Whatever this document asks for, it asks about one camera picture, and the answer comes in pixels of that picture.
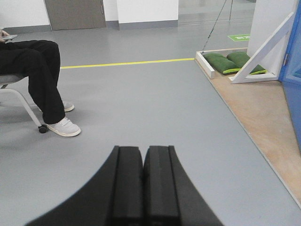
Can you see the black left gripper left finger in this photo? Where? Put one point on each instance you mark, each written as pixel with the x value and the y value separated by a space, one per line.
pixel 112 197

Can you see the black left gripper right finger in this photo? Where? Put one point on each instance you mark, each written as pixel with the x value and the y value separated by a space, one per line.
pixel 170 198

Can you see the blue door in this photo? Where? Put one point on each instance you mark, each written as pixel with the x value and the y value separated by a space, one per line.
pixel 290 75

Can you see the brown grey door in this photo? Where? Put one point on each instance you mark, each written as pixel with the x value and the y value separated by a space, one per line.
pixel 75 14

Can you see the wooden plywood platform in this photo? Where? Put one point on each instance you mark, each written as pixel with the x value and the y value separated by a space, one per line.
pixel 261 109

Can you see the yellow floor tape line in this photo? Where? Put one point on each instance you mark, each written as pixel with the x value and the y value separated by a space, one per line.
pixel 129 63

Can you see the white wooden base beam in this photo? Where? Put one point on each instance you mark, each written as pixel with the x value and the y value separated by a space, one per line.
pixel 205 66

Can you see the left green cushion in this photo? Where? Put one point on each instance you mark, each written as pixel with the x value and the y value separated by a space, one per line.
pixel 222 64

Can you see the green cushion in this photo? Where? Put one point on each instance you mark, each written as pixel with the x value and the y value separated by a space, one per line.
pixel 222 64
pixel 241 58

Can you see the seated person in black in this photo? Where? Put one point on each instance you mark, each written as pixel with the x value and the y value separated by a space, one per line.
pixel 39 60

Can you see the right green cushion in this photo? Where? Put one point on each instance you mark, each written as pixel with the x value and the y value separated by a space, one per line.
pixel 241 58

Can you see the grey office chair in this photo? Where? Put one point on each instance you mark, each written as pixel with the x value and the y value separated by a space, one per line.
pixel 5 80

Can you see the green floor sign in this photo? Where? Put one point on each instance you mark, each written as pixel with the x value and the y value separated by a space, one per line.
pixel 240 37

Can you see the white column with grey base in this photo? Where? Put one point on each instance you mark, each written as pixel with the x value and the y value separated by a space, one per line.
pixel 145 14

